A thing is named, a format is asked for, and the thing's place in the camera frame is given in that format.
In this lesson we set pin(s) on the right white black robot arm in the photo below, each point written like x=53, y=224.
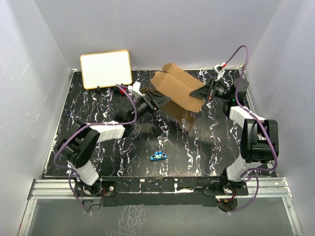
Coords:
x=259, y=141

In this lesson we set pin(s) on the white board orange frame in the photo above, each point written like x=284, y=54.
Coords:
x=103, y=70

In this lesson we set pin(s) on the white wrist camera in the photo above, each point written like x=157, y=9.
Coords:
x=219, y=69
x=135, y=89

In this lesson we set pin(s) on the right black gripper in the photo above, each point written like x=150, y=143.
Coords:
x=204, y=92

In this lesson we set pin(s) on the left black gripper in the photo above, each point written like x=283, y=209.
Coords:
x=157, y=102

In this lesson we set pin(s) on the blue toy car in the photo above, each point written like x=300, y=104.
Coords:
x=159, y=155

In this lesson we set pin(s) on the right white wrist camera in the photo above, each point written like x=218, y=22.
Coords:
x=219, y=69

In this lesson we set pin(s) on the brown cardboard box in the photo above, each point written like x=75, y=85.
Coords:
x=177, y=84

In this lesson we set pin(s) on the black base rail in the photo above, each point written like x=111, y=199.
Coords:
x=155, y=191

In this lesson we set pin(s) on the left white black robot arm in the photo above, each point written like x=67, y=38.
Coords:
x=78, y=146

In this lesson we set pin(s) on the red black stamp toy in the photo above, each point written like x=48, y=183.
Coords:
x=120, y=90

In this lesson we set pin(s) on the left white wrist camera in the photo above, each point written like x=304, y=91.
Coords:
x=135, y=89

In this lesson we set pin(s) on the aluminium frame rail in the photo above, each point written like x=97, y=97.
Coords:
x=267, y=210

